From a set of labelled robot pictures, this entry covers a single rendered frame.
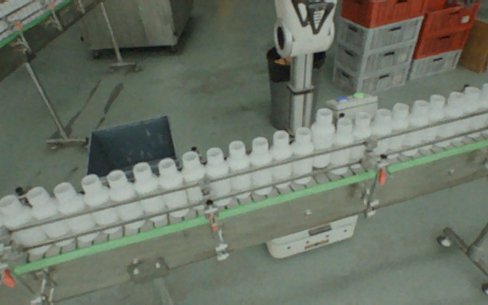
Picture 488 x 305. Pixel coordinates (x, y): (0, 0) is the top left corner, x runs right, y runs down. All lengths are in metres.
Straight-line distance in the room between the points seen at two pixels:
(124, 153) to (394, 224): 1.61
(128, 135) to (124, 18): 3.24
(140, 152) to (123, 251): 0.65
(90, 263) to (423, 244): 1.78
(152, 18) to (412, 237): 3.66
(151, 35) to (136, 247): 3.81
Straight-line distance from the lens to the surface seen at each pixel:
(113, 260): 0.94
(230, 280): 1.90
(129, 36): 4.61
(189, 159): 0.81
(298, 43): 1.39
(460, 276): 2.15
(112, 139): 1.43
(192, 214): 0.87
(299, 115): 1.60
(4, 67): 2.59
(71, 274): 0.98
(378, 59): 3.28
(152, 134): 1.42
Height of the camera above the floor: 1.66
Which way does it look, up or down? 40 degrees down
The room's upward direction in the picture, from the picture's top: 5 degrees counter-clockwise
